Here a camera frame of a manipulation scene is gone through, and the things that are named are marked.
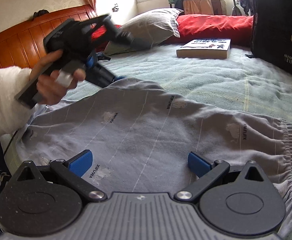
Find grey sweatpants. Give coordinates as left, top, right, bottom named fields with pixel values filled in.
left=16, top=78, right=292, bottom=237

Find left forearm white fleece sleeve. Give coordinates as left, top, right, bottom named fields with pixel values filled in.
left=0, top=66, right=34, bottom=137

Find person's left hand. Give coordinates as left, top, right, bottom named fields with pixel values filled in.
left=29, top=50, right=86, bottom=105

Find grey-green plaid pillow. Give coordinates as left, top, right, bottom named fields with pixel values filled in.
left=104, top=8, right=184, bottom=56

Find orange wooden headboard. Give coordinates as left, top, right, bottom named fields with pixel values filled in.
left=0, top=5, right=95, bottom=68

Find cardboard box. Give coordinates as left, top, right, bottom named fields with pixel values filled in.
left=183, top=0, right=227, bottom=15

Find white blue paperback book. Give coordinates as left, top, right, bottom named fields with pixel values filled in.
left=176, top=38, right=231, bottom=60

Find red duvet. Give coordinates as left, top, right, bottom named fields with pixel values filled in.
left=91, top=13, right=254, bottom=53

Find black backpack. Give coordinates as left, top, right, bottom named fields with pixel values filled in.
left=250, top=0, right=292, bottom=74

